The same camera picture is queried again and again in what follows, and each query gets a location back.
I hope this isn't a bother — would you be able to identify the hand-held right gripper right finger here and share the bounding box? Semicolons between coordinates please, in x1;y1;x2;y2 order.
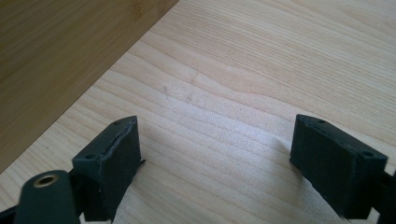
290;114;389;220

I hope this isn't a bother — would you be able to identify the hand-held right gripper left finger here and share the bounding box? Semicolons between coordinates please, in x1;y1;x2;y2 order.
71;115;146;223

